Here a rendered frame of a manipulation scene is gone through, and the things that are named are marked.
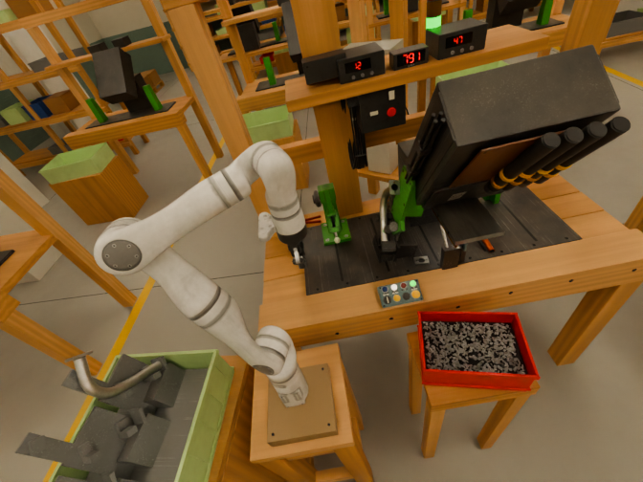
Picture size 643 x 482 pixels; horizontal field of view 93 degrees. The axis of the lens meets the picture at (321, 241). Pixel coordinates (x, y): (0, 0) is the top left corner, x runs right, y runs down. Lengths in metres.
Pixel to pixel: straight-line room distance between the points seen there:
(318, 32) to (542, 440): 2.04
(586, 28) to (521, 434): 1.77
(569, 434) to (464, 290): 1.07
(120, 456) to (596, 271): 1.70
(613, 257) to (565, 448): 0.98
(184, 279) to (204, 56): 0.83
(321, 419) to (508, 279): 0.82
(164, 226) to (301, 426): 0.72
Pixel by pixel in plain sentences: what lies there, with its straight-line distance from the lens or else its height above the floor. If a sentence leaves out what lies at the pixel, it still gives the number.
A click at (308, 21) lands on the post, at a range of 1.24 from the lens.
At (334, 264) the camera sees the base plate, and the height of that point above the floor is 0.90.
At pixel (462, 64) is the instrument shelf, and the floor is 1.52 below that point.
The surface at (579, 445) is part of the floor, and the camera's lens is 2.11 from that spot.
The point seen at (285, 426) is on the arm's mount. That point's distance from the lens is 1.08.
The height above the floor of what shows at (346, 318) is 0.89.
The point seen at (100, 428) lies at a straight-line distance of 1.28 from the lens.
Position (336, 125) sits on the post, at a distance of 1.34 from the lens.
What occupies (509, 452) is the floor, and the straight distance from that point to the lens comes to 2.00.
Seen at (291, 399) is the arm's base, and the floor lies 0.95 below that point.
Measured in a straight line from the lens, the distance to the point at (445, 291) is 1.24.
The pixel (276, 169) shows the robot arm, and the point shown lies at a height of 1.62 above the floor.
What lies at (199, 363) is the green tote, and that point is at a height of 0.88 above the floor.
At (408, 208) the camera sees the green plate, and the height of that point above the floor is 1.15.
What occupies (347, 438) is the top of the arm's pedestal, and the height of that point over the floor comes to 0.85.
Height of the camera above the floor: 1.89
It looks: 43 degrees down
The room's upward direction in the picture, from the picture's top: 16 degrees counter-clockwise
